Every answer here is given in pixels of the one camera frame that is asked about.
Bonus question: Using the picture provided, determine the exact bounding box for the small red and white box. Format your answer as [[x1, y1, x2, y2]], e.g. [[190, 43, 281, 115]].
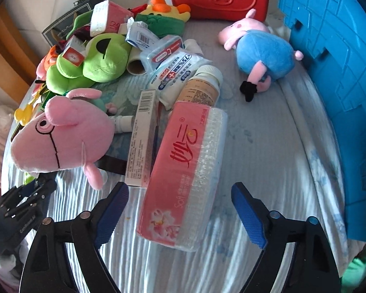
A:
[[61, 35, 87, 67]]

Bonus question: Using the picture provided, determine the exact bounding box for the large pink pig plush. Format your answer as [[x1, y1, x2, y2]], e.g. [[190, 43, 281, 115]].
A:
[[10, 88, 135, 190]]

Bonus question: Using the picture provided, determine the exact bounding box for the blue plastic crate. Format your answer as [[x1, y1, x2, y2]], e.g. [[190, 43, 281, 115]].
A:
[[277, 0, 366, 240]]

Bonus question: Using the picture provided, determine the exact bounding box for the cloth-covered round desktop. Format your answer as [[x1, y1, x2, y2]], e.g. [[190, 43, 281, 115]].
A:
[[0, 12, 366, 293]]

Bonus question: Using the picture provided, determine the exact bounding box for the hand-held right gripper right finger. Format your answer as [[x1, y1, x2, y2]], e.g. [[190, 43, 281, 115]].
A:
[[231, 181, 342, 293]]

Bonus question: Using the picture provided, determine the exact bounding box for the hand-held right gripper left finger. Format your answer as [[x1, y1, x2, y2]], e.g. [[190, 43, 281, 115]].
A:
[[20, 181, 130, 293]]

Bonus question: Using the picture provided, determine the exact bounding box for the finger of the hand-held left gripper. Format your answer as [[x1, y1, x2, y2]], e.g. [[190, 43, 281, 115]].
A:
[[10, 180, 58, 213], [1, 179, 48, 204]]

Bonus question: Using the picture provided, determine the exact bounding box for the pink and white carton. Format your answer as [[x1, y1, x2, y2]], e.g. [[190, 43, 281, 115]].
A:
[[90, 0, 135, 37]]

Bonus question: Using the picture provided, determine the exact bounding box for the black gift box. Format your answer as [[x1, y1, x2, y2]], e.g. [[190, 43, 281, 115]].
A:
[[42, 3, 96, 46]]

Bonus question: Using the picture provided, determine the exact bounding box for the wooden door frame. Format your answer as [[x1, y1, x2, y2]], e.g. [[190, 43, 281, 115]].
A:
[[0, 5, 41, 86]]

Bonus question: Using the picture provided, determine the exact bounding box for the pale curtain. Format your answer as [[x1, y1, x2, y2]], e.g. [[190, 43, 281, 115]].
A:
[[0, 82, 19, 187]]

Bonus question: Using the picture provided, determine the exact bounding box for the yellow and orange plush toy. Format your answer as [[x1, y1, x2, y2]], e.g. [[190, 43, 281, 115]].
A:
[[134, 0, 191, 39]]

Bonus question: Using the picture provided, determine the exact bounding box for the green plush toy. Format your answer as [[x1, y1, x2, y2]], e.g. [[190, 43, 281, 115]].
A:
[[45, 9, 132, 96]]

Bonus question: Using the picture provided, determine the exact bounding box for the pink tissue pack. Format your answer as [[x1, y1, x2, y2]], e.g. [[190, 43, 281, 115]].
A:
[[136, 101, 228, 252]]

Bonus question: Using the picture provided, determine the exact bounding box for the small white tube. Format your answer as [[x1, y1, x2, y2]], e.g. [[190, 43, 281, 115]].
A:
[[109, 114, 135, 134]]

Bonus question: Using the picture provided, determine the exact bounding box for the small white and blue box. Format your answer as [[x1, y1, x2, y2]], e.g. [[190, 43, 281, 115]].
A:
[[125, 18, 160, 50]]

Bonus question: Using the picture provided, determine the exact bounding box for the blue-shirted pig plush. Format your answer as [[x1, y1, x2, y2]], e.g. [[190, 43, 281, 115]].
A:
[[217, 9, 304, 103]]

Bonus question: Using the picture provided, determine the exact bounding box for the clear plastic box red label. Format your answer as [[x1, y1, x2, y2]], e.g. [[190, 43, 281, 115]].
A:
[[139, 35, 184, 74]]

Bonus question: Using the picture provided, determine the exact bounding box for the white wet wipes pack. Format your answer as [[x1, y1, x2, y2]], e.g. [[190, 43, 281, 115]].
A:
[[144, 48, 214, 111]]

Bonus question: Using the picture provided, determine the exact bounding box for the dark red snack packet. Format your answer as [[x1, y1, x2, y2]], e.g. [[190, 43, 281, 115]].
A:
[[65, 24, 92, 42]]

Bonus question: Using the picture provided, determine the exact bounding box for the green cloth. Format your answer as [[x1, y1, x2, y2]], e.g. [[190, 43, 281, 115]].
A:
[[350, 241, 366, 279]]

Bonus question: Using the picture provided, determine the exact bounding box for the yellow plastic toy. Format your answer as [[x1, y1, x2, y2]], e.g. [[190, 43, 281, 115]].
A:
[[14, 89, 50, 126]]

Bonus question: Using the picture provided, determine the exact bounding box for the beige bottle with white cap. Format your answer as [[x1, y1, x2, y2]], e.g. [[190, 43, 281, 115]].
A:
[[173, 64, 224, 111]]

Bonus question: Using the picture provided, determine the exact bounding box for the long white carton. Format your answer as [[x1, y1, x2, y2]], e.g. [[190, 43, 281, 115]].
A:
[[124, 90, 159, 188]]

